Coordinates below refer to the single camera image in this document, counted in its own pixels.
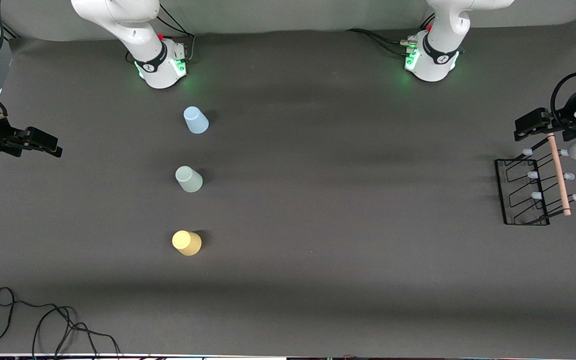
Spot black wire cup holder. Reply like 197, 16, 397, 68
494, 134, 576, 227

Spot pale green plastic cup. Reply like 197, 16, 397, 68
175, 165, 204, 194

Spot yellow plastic cup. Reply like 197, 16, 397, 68
171, 230, 203, 257

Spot light blue plastic cup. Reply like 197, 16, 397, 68
183, 106, 210, 135

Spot dark grey table cover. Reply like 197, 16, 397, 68
0, 17, 576, 357

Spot dark metal frame rail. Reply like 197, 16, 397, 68
0, 20, 20, 41

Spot black left arm base cables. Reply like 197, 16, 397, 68
345, 28, 419, 57

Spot black arm base cables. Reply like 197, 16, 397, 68
155, 2, 197, 65
345, 28, 419, 57

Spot black right arm base cables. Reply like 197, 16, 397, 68
155, 2, 197, 65

